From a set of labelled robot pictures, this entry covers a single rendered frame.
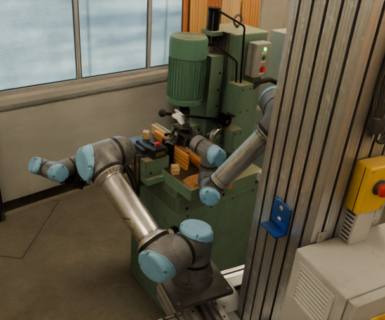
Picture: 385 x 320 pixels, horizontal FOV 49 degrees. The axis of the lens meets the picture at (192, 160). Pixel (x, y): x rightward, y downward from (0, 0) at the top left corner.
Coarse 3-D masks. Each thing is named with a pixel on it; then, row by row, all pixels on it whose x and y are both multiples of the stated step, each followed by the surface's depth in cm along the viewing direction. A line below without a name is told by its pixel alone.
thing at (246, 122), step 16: (240, 32) 196; (256, 32) 200; (240, 48) 198; (240, 64) 202; (256, 80) 214; (224, 96) 208; (256, 96) 219; (224, 112) 211; (240, 144) 228; (224, 160) 225
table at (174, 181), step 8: (152, 136) 236; (168, 168) 205; (192, 168) 207; (160, 176) 204; (168, 176) 202; (176, 176) 199; (184, 176) 200; (152, 184) 202; (176, 184) 197; (184, 184) 193; (184, 192) 194; (192, 192) 190; (192, 200) 192
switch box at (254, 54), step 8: (248, 48) 200; (256, 48) 196; (248, 56) 201; (256, 56) 198; (248, 64) 203; (256, 64) 200; (264, 64) 203; (248, 72) 204; (256, 72) 202; (264, 72) 206
